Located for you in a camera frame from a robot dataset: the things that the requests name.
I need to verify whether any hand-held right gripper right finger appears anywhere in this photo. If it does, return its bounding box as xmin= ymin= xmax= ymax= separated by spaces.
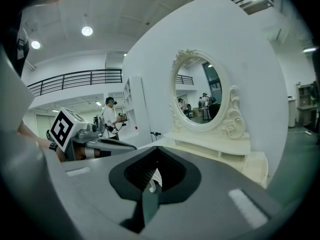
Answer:
xmin=144 ymin=145 xmax=285 ymax=240

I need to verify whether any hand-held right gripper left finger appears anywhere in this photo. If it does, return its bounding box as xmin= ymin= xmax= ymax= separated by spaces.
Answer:
xmin=42 ymin=145 xmax=159 ymax=240

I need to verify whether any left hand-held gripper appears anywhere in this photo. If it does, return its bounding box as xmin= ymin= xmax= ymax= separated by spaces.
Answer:
xmin=48 ymin=106 xmax=138 ymax=163

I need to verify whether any white dressing table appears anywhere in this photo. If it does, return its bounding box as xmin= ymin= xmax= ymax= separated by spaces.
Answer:
xmin=137 ymin=130 xmax=270 ymax=190

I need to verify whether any person's left forearm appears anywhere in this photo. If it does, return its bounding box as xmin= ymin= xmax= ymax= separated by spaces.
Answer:
xmin=17 ymin=122 xmax=55 ymax=150

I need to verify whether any person's left hand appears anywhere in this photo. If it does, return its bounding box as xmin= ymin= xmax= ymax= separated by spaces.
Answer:
xmin=74 ymin=146 xmax=88 ymax=161

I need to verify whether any white shelf unit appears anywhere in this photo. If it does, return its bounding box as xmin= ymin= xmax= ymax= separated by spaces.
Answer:
xmin=121 ymin=75 xmax=151 ymax=138

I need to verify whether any ornate white oval mirror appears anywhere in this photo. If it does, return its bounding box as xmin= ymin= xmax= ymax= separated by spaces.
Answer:
xmin=169 ymin=48 xmax=251 ymax=140

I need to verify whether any black mezzanine railing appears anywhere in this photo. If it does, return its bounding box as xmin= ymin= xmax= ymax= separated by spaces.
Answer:
xmin=26 ymin=68 xmax=123 ymax=97

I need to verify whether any gray cabinet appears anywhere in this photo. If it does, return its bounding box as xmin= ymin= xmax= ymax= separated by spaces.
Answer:
xmin=296 ymin=82 xmax=316 ymax=125

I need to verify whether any black logo T-shirt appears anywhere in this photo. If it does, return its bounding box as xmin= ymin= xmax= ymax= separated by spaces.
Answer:
xmin=4 ymin=11 xmax=31 ymax=78

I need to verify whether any black handlebar with metal stem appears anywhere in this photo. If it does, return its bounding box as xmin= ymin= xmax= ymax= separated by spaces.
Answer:
xmin=149 ymin=131 xmax=162 ymax=144

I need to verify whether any white round pedestal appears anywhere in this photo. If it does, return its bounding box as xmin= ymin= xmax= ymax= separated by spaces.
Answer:
xmin=287 ymin=96 xmax=298 ymax=129

